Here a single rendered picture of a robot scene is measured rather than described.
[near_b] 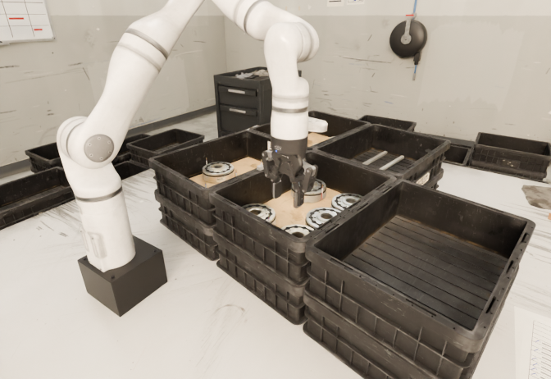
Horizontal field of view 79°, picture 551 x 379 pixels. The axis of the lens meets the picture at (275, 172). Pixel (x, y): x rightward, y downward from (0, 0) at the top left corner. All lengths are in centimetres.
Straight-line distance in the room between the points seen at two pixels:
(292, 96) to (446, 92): 355
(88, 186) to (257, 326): 46
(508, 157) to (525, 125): 171
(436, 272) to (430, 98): 345
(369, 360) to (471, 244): 39
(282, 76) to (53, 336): 71
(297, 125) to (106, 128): 36
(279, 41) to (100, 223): 51
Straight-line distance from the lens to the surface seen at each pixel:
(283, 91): 63
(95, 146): 72
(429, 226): 94
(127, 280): 85
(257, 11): 66
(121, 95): 73
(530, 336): 95
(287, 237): 66
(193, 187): 87
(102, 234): 81
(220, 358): 77
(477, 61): 405
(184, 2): 84
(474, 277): 83
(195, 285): 91
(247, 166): 119
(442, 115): 417
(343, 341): 72
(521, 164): 247
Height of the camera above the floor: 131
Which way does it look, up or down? 25 degrees down
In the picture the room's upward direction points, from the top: straight up
